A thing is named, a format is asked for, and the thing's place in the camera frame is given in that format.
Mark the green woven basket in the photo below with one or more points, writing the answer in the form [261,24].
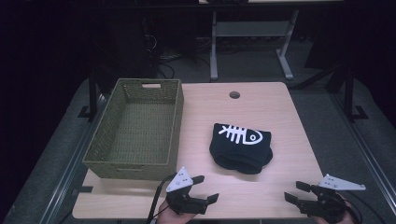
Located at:
[140,133]

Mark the aluminium floor rail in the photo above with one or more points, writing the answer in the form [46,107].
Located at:
[71,165]
[364,149]

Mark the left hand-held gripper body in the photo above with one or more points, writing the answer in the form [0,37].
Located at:
[182,199]

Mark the black metal stand post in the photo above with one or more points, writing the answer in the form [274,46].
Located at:
[349,93]
[92,93]

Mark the person's left hand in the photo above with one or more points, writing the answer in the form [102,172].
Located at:
[169,216]

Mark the person's right hand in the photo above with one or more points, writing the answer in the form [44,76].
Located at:
[350,216]

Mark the black cloth with fishbone print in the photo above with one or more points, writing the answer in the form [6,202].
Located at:
[239,155]

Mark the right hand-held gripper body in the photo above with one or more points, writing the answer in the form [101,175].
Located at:
[327,203]

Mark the grey metal desk frame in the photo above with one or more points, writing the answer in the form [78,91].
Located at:
[249,29]

